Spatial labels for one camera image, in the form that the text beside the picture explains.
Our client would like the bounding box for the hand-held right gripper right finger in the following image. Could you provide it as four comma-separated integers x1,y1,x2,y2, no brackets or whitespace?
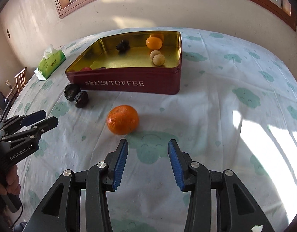
168,139,276,232

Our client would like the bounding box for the black cable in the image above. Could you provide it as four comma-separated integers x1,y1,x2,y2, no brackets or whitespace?
10,202,25,230

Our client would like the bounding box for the red rectangular tin box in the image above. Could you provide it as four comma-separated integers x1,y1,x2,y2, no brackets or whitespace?
65,31,182,95

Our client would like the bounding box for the green tissue box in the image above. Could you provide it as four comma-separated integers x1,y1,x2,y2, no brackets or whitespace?
34,44,67,81

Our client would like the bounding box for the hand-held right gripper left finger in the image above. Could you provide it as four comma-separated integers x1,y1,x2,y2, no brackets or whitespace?
23,139,129,232

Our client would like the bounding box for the person's left hand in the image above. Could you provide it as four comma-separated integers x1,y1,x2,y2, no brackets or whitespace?
0,165,21,197

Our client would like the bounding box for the wooden chair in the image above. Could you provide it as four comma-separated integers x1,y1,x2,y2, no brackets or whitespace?
14,68,27,93

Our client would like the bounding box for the dark wrinkled fruit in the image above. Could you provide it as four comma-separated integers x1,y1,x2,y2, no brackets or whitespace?
74,90,89,109
116,40,130,52
64,84,81,102

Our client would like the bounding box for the small orange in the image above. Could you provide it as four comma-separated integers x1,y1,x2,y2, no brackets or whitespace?
146,37,163,50

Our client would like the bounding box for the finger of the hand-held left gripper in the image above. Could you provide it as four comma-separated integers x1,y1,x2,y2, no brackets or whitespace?
0,110,47,134
1,116,59,143

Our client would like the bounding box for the large orange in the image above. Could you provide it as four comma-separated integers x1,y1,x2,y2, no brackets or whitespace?
106,105,140,135

